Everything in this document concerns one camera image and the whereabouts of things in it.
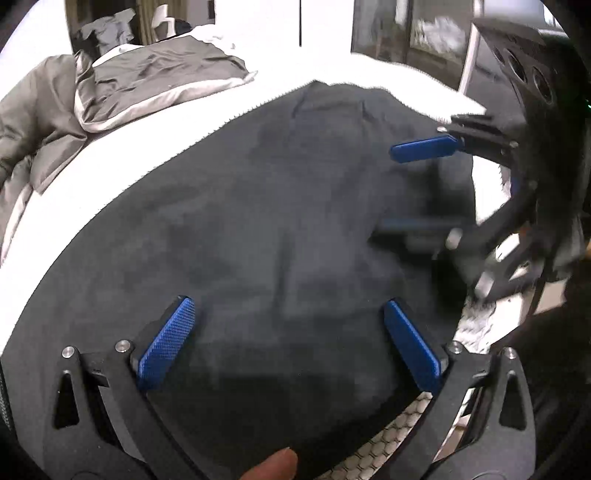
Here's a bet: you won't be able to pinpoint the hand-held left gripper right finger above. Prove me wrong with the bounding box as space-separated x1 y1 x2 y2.
383 298 539 480

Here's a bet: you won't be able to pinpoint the dark glass panel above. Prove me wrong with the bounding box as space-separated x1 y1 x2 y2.
351 0 468 77

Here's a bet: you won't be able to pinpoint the white chair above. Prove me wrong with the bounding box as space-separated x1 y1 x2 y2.
151 4 180 38

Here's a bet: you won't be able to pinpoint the white bed mattress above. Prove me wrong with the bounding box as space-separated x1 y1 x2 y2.
0 23 532 480

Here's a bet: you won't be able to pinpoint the grey duvet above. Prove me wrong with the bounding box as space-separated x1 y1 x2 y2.
0 34 258 264

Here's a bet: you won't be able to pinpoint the white frame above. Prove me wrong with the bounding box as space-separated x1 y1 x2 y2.
457 22 482 95

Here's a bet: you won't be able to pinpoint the person's left hand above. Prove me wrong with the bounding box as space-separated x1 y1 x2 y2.
240 448 299 480

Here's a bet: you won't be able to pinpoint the grey cloth pile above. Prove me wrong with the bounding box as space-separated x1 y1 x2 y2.
78 13 136 58

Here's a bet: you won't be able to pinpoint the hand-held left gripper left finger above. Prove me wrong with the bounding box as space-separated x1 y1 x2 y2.
46 295 208 480

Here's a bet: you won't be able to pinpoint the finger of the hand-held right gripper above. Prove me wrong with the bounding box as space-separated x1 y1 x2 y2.
390 114 522 164
378 184 555 302

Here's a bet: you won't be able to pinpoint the dark pants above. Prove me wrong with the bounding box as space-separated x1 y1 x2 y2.
14 80 478 480

